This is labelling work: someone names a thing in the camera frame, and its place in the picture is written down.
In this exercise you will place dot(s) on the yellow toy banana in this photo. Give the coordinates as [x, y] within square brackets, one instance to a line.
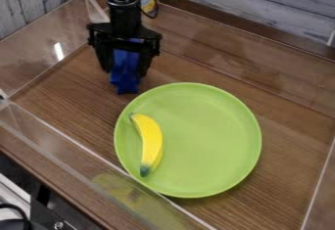
[153, 142]

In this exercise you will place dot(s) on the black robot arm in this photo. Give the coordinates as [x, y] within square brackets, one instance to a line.
[125, 34]

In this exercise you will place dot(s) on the green plate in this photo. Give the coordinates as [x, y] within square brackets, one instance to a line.
[211, 139]

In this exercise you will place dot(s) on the clear acrylic tray walls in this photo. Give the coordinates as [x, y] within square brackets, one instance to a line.
[59, 109]

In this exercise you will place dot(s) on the black metal bracket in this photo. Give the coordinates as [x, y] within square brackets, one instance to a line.
[55, 213]

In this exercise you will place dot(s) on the blue star-shaped block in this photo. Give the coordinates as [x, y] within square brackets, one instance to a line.
[125, 75]

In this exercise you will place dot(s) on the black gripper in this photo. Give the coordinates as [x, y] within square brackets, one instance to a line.
[143, 41]

